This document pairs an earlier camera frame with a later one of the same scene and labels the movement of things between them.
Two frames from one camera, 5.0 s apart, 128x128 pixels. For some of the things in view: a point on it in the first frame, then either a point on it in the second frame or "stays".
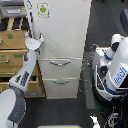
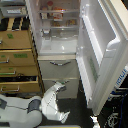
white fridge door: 63,24 -> 101,49
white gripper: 32,43 -> 95,122
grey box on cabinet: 13,11 stays
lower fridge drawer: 61,87 stays
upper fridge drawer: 60,68 stays
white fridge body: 64,26 stays
